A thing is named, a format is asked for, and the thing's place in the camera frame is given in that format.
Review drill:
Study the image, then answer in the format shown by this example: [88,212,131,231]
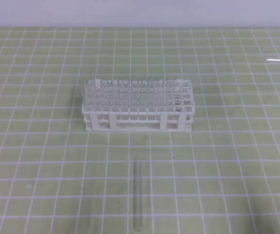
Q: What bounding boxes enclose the green grid tablecloth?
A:
[0,27,280,234]

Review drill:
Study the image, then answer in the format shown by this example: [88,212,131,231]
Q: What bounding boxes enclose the white plastic test tube rack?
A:
[80,79,195,132]

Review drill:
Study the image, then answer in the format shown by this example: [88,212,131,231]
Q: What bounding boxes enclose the clear glass test tube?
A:
[133,160,143,232]

